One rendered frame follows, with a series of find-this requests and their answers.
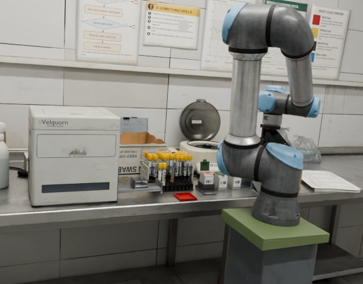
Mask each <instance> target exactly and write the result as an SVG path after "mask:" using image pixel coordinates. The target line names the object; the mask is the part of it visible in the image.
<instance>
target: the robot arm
mask: <svg viewBox="0 0 363 284"><path fill-rule="evenodd" d="M222 41H223V43H224V44H226V45H228V52H229V53H230V54H231V55H232V57H233V63H232V84H231V104H230V125H229V132H228V133H227V134H226V135H225V136H224V139H222V140H221V141H220V142H219V145H218V150H217V155H216V159H217V166H218V168H219V170H220V172H222V173H223V174H225V175H230V176H231V177H237V178H242V179H247V180H252V181H257V182H260V183H261V190H260V193H259V195H258V197H257V199H256V201H255V203H254V205H253V207H252V213H251V215H252V217H254V218H255V219H257V220H259V221H261V222H263V223H266V224H270V225H275V226H280V227H292V226H296V225H298V224H299V220H300V212H299V206H298V199H297V198H298V191H299V184H300V180H301V173H302V169H303V154H302V153H301V152H300V151H299V150H297V149H295V148H292V147H290V145H289V144H288V143H287V142H286V141H285V139H284V138H283V137H282V136H281V135H280V133H279V132H278V131H277V130H280V127H281V126H280V125H281V124H282V118H283V114H287V115H293V116H300V117H304V118H307V117H308V118H316V117H317V116H318V114H319V110H320V103H321V100H320V98H319V97H315V96H313V83H312V61H311V52H312V51H313V49H314V45H315V43H314V36H313V32H312V29H311V27H310V25H309V23H308V22H307V20H306V19H305V18H304V17H303V16H302V15H301V14H300V13H299V12H298V11H297V10H295V9H294V8H292V7H290V6H287V5H263V4H249V3H245V4H235V5H233V6H231V7H230V8H229V10H228V12H227V14H226V16H225V18H224V21H223V26H222ZM268 47H277V48H280V50H281V53H282V54H283V55H284V56H285V61H286V69H287V74H288V82H289V89H290V94H285V87H283V86H270V85H268V86H267V87H266V90H265V91H264V92H261V93H259V87H260V80H261V65H262V58H263V57H264V56H265V55H266V54H267V53H268ZM258 110H259V111H260V112H263V120H262V123H263V124H260V127H261V128H262V133H261V137H259V136H258V135H257V134H256V129H257V115H258Z"/></svg>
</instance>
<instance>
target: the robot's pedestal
mask: <svg viewBox="0 0 363 284"><path fill-rule="evenodd" d="M317 245H318V243H317V244H311V245H303V246H295V247H287V248H279V249H273V250H265V251H262V250H260V249H259V248H258V247H257V246H255V245H254V244H253V243H251V242H250V241H249V240H248V239H246V238H245V237H244V236H242V235H241V234H240V233H239V232H237V231H236V230H235V229H234V228H232V227H231V232H230V242H229V248H228V259H227V269H226V280H225V284H312V280H313V273H314V268H315V261H316V253H317Z"/></svg>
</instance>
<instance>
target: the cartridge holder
mask: <svg viewBox="0 0 363 284"><path fill-rule="evenodd" d="M214 186H215V184H214V183H213V184H203V183H202V182H200V181H198V184H197V185H195V188H196V189H198V190H199V191H201V192H202V193H203V194H217V191H216V190H215V189H214Z"/></svg>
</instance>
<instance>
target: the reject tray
mask: <svg viewBox="0 0 363 284"><path fill-rule="evenodd" d="M173 195H174V196H175V197H176V198H177V199H178V200H179V201H194V200H197V198H196V197H195V196H194V195H192V194H191V193H174V194H173Z"/></svg>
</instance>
